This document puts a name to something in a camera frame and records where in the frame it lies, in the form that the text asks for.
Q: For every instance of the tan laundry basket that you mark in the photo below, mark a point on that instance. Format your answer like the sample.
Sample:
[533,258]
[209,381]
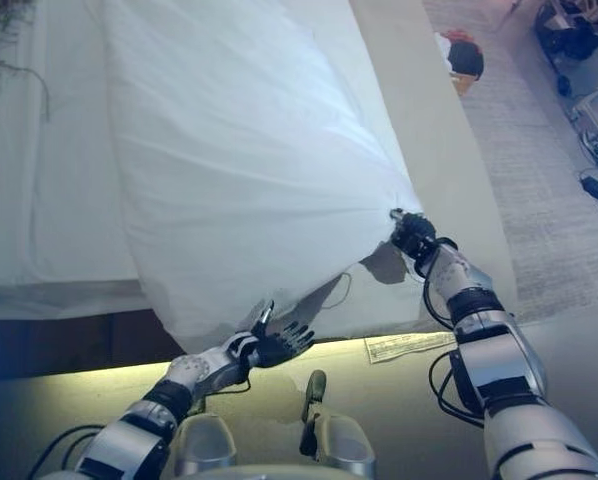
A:
[464,84]

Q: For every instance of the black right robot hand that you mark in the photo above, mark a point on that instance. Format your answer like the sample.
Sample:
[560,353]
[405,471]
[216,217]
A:
[414,232]

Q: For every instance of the grey area rug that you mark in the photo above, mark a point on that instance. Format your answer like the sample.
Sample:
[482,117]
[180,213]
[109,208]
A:
[539,225]

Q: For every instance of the white bed sheet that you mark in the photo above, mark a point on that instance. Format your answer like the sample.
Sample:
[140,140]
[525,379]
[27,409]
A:
[54,200]

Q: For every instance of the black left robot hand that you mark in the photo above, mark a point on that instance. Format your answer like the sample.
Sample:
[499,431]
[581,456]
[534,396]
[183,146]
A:
[279,345]

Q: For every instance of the black power adapter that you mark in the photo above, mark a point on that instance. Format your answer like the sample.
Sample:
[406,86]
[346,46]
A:
[595,187]

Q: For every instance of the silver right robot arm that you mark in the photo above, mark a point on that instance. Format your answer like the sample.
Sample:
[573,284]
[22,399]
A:
[504,360]

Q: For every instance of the dark bed frame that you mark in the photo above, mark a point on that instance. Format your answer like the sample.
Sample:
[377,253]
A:
[54,345]

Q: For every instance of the white garment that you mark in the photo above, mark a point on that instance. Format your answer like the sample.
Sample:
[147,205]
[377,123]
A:
[442,50]

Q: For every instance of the silver left robot leg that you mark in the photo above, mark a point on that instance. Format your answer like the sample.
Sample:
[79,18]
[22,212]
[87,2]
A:
[204,445]

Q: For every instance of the red garment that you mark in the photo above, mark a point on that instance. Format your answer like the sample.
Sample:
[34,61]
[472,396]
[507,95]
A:
[456,36]

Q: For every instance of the white duvet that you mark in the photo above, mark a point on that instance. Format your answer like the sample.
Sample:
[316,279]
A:
[239,160]

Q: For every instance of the black garment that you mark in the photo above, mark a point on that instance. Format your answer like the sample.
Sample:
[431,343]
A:
[466,59]

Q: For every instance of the silver robot leg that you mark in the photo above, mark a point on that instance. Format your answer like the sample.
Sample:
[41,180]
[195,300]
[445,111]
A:
[204,445]
[339,440]

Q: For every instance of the black and white wheeled robot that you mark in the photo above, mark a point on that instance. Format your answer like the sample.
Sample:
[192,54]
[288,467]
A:
[569,35]

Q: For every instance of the silver right robot leg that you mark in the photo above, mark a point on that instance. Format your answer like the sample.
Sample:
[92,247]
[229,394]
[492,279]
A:
[339,440]

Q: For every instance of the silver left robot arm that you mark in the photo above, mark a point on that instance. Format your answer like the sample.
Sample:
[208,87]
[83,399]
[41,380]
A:
[129,440]

